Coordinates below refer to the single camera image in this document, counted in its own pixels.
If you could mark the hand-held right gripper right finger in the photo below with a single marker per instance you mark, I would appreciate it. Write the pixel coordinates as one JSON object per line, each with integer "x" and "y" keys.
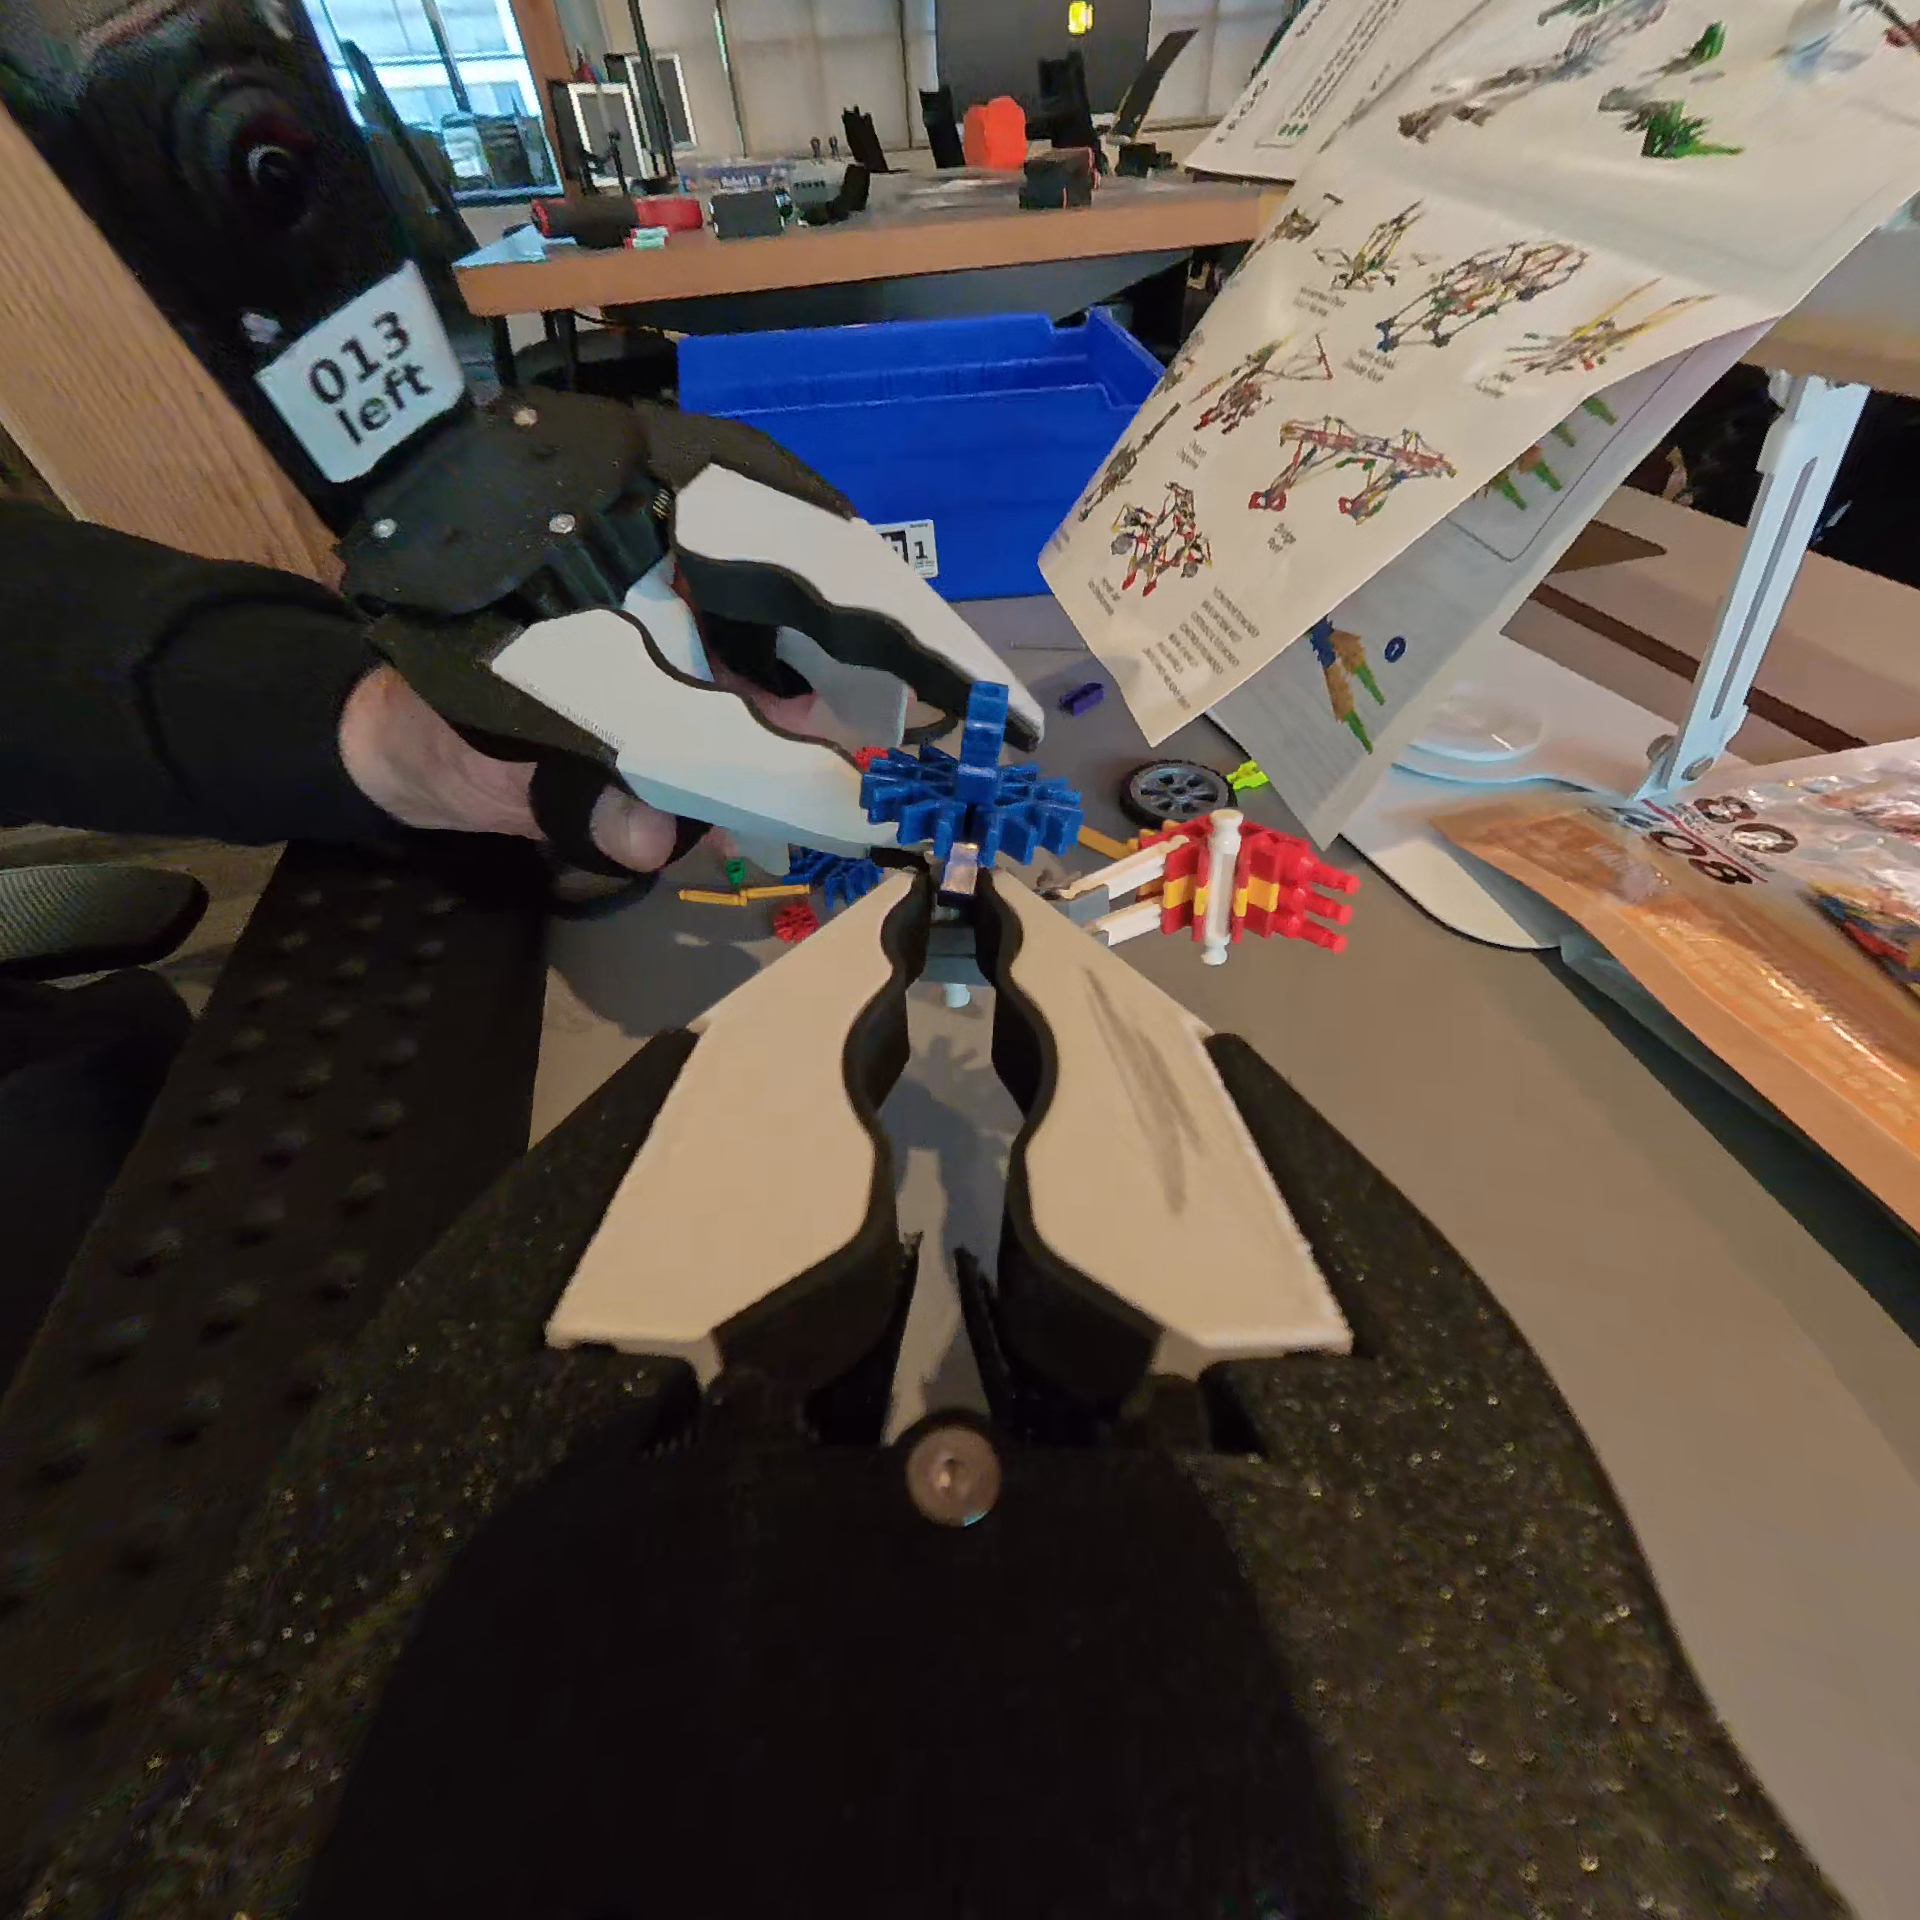
{"x": 1178, "y": 1200}

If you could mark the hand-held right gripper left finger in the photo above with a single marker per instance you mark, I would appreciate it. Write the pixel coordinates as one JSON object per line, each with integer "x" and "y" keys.
{"x": 720, "y": 1185}

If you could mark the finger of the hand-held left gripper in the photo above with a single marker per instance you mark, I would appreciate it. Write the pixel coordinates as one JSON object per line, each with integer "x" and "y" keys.
{"x": 838, "y": 579}
{"x": 705, "y": 750}

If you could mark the blue snowflake toy connector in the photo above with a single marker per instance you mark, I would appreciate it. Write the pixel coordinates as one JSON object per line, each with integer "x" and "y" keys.
{"x": 961, "y": 796}
{"x": 833, "y": 878}

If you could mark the red yellow grey toy model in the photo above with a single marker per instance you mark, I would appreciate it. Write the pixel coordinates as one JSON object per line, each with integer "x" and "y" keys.
{"x": 1259, "y": 891}

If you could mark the person's left hand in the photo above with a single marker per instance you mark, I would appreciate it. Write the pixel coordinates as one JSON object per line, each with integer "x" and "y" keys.
{"x": 435, "y": 763}

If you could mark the blue plastic bin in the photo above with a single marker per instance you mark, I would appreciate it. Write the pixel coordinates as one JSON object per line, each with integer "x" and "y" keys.
{"x": 900, "y": 435}

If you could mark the red snowflake toy connector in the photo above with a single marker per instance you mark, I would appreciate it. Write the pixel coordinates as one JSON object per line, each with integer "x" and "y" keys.
{"x": 795, "y": 920}

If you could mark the red and black roll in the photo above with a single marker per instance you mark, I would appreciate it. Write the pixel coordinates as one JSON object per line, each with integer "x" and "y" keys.
{"x": 616, "y": 217}

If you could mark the wooden work table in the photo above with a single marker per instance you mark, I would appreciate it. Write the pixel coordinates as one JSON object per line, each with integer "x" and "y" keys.
{"x": 838, "y": 254}

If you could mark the grey toy wheel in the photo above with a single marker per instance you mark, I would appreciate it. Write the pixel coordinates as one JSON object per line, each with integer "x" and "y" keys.
{"x": 1178, "y": 792}

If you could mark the black perforated board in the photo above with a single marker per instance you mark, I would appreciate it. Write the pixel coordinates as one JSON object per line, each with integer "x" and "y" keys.
{"x": 300, "y": 1124}

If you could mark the large window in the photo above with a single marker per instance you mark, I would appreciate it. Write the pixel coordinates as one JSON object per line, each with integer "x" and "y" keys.
{"x": 435, "y": 59}

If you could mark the orange plastic object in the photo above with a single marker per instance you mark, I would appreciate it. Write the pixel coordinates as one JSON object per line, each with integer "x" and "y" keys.
{"x": 993, "y": 135}

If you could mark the black monitor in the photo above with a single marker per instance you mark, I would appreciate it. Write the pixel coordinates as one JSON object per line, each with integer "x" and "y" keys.
{"x": 1020, "y": 52}

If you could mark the grey mesh chair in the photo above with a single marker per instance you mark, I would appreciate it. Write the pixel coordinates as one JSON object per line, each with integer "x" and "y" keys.
{"x": 89, "y": 914}

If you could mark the printed toy set bag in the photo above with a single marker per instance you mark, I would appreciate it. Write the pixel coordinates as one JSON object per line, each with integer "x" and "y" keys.
{"x": 1724, "y": 974}

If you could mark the person's black hoodie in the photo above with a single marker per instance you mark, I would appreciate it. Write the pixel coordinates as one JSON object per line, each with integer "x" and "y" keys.
{"x": 75, "y": 1171}

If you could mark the toy instruction booklet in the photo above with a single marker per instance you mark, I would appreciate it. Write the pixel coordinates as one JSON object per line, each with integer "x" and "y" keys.
{"x": 1500, "y": 300}

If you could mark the white book stand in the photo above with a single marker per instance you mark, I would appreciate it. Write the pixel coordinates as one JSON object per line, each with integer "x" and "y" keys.
{"x": 1763, "y": 570}

